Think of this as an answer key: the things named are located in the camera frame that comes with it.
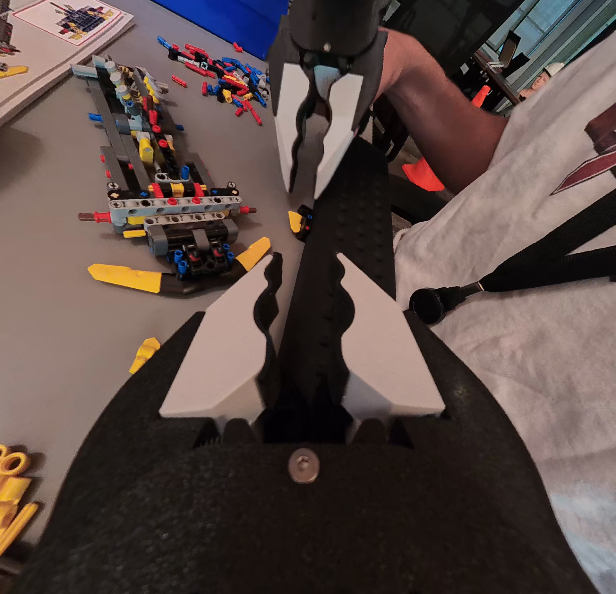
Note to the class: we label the yellow black lego piece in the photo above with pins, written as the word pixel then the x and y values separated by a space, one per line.
pixel 296 221

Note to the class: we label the lego instruction booklet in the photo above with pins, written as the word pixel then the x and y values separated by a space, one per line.
pixel 48 50

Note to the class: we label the yellow lego wedge piece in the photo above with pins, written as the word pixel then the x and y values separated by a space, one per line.
pixel 144 353

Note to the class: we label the lego car chassis model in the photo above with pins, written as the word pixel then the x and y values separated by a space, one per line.
pixel 168 204

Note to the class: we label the scattered small lego pins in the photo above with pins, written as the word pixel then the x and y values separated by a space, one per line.
pixel 231 79

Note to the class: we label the background office desk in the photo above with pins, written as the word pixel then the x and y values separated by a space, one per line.
pixel 500 74

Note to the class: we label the blue plastic bin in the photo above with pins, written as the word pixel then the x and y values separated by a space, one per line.
pixel 216 2

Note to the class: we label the large orange traffic cone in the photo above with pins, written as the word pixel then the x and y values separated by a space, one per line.
pixel 423 175

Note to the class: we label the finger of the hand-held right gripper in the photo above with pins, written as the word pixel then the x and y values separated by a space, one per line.
pixel 286 113
pixel 344 117

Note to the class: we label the person's right forearm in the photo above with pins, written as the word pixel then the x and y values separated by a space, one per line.
pixel 433 122

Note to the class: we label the black mesh office chair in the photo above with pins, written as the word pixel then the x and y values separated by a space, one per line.
pixel 457 12

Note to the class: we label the pile of yellow lego pieces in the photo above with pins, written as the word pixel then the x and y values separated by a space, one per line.
pixel 12 488

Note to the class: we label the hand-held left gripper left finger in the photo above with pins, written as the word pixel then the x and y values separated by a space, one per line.
pixel 216 363

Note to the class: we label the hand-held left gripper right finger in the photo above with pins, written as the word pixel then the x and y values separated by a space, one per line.
pixel 390 363

